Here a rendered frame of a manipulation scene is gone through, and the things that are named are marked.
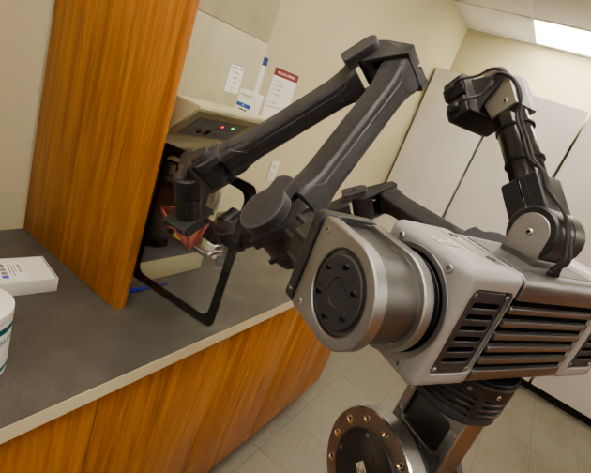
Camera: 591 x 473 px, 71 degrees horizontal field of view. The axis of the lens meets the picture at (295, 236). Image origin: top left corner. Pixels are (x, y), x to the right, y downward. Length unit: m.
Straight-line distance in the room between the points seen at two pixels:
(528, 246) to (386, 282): 0.25
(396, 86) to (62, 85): 0.92
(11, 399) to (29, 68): 0.88
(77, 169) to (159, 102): 0.37
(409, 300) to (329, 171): 0.27
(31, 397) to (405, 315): 0.74
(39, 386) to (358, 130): 0.77
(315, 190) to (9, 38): 1.01
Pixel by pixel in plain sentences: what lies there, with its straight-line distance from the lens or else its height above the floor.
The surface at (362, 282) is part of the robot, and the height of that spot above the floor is 1.48.
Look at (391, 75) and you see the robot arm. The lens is 0.74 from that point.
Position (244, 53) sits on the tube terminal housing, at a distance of 1.29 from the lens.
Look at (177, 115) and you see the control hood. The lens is 1.09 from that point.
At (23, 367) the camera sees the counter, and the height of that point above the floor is 0.94.
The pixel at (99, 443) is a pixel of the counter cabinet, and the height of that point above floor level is 0.70.
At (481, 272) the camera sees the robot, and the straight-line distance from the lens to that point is 0.46.
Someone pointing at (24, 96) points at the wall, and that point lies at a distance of 1.45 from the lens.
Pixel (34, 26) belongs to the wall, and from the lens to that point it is 1.43.
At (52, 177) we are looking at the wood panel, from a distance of 1.39.
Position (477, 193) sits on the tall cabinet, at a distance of 3.88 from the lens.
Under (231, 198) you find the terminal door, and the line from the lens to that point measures 1.00.
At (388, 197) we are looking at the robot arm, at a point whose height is 1.45.
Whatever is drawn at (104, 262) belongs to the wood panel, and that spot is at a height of 1.04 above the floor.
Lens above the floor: 1.63
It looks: 19 degrees down
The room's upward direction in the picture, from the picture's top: 21 degrees clockwise
